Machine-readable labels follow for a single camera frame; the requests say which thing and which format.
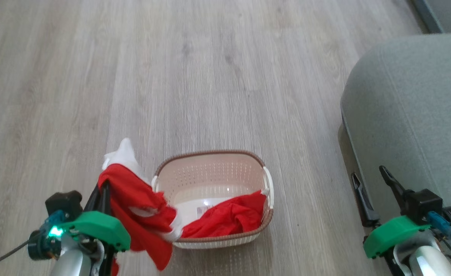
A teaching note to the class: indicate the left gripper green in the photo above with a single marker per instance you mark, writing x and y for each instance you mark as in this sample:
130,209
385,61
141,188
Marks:
99,228

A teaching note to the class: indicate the dark grey furniture edge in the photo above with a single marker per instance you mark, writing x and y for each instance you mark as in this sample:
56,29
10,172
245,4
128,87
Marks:
440,13

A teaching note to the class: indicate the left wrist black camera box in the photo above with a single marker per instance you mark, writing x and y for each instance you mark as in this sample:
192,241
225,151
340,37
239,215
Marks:
64,203

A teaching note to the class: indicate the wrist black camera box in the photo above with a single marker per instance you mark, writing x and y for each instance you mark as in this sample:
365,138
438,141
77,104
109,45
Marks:
64,203
424,205

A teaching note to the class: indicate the printed label sticker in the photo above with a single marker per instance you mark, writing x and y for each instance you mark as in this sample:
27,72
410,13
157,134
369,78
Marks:
202,209

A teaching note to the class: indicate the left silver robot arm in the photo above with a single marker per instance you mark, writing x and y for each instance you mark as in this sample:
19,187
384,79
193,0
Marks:
76,258

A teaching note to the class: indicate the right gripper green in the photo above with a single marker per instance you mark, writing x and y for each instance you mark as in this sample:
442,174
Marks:
392,234

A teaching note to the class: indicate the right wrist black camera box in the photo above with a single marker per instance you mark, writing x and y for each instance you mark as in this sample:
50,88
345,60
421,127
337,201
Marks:
424,205

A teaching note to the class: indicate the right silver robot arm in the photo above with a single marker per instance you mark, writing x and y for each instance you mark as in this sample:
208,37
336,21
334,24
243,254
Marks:
424,260

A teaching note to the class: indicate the red and white garment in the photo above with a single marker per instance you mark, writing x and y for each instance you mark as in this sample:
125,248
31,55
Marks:
133,191

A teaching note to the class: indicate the grey fabric sofa seat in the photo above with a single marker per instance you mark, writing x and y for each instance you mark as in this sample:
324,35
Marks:
409,107

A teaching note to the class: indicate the cream perforated plastic laundry basket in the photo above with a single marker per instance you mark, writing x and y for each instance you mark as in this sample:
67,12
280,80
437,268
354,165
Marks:
210,172

